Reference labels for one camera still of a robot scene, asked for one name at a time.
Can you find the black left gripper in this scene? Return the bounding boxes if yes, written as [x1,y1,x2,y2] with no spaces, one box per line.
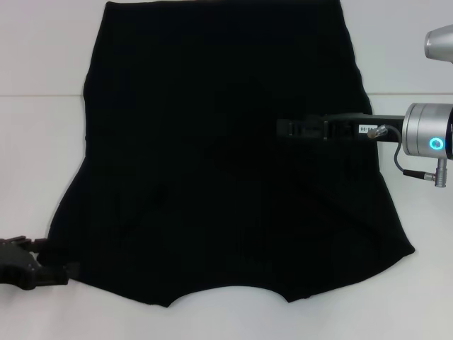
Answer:
[0,234,81,289]

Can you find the black t-shirt with white print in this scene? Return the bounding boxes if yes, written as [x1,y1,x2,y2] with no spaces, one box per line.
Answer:
[47,0,418,309]

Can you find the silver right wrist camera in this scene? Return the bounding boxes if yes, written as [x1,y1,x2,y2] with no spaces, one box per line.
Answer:
[424,23,453,67]

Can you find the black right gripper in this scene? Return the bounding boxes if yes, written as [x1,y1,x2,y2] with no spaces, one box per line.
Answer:
[275,111,406,144]

